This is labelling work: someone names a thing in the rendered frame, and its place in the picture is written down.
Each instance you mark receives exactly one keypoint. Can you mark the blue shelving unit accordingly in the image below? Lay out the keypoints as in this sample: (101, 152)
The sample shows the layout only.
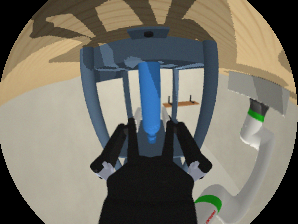
(149, 44)

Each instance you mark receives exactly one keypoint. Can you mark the blue bottle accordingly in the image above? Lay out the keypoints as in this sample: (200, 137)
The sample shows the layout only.
(150, 97)

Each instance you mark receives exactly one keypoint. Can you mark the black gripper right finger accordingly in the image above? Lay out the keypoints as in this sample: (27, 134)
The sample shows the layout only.
(198, 164)

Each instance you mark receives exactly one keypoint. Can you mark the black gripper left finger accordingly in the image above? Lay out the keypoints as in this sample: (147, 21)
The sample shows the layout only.
(103, 165)

